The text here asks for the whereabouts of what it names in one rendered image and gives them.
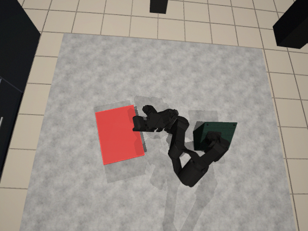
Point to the red rectangular lid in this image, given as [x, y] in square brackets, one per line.
[117, 139]

